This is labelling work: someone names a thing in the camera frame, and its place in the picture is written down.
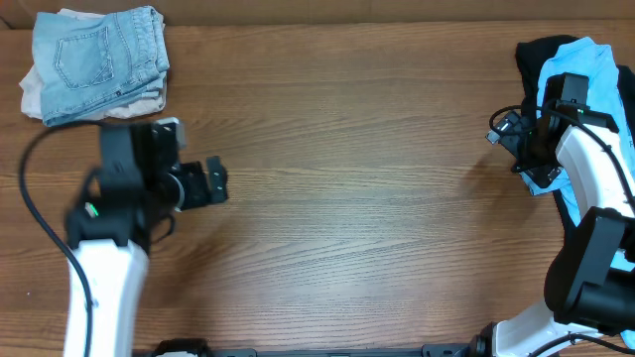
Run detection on light blue denim shorts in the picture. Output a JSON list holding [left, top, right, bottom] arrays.
[[32, 5, 171, 128]]

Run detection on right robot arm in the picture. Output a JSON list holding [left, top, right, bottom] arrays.
[[457, 72, 634, 356]]

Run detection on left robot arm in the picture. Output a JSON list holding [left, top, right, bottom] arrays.
[[63, 117, 228, 356]]

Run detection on black garment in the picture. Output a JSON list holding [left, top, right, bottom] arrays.
[[514, 34, 635, 239]]

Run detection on light blue shirt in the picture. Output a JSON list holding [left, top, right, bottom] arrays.
[[520, 36, 635, 351]]

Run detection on folded beige trousers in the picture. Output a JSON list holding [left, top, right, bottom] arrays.
[[19, 7, 169, 121]]

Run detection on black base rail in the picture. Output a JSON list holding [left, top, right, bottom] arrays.
[[132, 336, 492, 357]]

